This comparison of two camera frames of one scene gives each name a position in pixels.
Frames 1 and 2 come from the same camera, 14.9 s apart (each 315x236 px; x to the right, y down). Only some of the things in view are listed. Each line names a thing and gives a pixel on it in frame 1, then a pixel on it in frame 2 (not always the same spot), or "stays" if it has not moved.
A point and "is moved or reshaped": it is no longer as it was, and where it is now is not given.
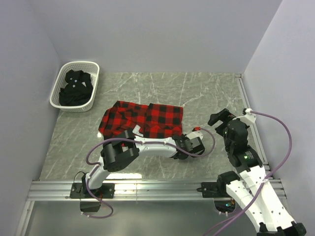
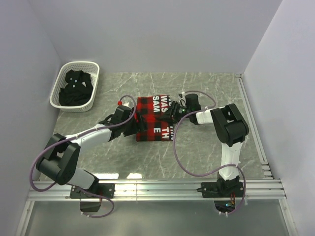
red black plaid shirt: [148, 120] is moved or reshaped
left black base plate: [79, 191] stays
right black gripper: [224, 115] → [173, 114]
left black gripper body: [184, 138] → [130, 128]
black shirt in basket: [78, 90] stays
